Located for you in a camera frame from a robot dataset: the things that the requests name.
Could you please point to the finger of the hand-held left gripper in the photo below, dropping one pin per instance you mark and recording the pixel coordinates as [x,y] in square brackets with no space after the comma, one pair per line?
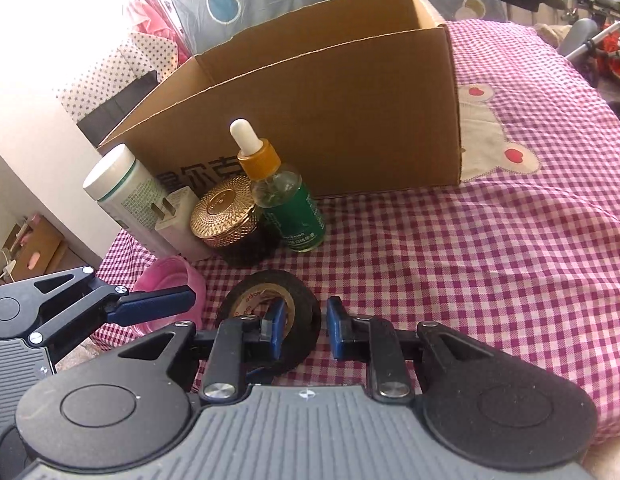
[155,302]

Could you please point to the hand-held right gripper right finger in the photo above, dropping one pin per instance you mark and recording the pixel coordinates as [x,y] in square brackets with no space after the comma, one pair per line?
[335,330]

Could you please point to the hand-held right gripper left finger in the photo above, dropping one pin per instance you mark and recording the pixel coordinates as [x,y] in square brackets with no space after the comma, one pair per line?
[277,330]

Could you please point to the pink plastic cup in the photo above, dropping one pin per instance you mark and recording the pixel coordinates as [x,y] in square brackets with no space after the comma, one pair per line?
[165,272]

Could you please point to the black tape roll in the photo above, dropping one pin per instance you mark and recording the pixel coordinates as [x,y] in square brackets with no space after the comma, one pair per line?
[305,310]

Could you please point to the gold lid cosmetic jar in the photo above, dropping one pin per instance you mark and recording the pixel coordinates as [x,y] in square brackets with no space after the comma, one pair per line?
[222,212]

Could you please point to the green dropper bottle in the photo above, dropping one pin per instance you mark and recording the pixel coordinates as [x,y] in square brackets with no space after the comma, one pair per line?
[295,210]

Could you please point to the brown cardboard box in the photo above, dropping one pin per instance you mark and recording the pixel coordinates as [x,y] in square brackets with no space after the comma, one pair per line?
[365,110]

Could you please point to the white charger plug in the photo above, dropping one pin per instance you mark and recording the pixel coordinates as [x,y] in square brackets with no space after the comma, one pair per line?
[182,237]

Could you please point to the white bottle with green label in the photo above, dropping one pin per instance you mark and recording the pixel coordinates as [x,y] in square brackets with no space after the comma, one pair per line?
[135,200]

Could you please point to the brown wooden furniture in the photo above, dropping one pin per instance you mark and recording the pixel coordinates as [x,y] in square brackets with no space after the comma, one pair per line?
[40,250]

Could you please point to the pink checkered tablecloth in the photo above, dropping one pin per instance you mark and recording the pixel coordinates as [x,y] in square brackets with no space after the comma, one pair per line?
[464,260]

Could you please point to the dark cabinet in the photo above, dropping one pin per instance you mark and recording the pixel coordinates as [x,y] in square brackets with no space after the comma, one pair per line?
[120,105]

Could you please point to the white star-dotted cloth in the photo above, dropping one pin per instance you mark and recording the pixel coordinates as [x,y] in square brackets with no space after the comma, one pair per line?
[110,70]

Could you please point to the pink hanging clothes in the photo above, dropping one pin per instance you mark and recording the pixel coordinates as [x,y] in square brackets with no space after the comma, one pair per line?
[150,15]

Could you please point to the wheelchair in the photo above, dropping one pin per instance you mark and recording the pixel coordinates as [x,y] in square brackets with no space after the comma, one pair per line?
[589,35]

